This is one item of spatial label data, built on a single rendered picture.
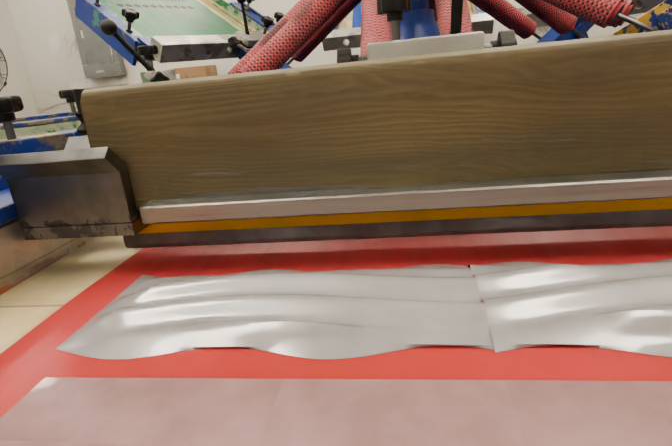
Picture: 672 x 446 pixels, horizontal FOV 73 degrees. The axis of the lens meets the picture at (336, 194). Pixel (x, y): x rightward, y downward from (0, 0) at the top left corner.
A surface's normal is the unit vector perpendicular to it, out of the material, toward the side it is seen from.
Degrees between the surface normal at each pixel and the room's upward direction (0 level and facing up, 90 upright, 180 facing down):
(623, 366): 0
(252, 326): 28
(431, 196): 90
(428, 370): 0
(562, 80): 90
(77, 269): 0
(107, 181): 90
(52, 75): 90
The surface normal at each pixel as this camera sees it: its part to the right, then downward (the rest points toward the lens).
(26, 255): 0.99, -0.06
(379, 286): -0.25, -0.64
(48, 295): -0.10, -0.96
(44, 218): -0.13, 0.29
